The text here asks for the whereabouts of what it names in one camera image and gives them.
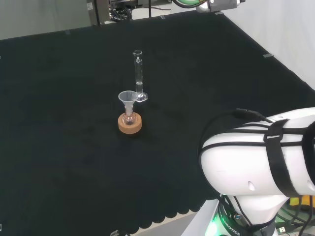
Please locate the clear glass graduated cylinder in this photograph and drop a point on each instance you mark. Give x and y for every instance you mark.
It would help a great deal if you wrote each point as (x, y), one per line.
(139, 73)

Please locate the small round-bottom glass flask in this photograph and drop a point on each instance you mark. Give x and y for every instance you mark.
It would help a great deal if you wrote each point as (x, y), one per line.
(129, 119)

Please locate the clear plastic funnel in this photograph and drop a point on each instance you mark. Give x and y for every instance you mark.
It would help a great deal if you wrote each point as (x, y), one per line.
(126, 97)

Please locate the black bench cloth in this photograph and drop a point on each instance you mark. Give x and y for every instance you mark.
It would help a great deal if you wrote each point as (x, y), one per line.
(73, 123)

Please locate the white mounting plate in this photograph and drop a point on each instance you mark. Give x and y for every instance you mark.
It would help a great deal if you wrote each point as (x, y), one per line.
(197, 218)

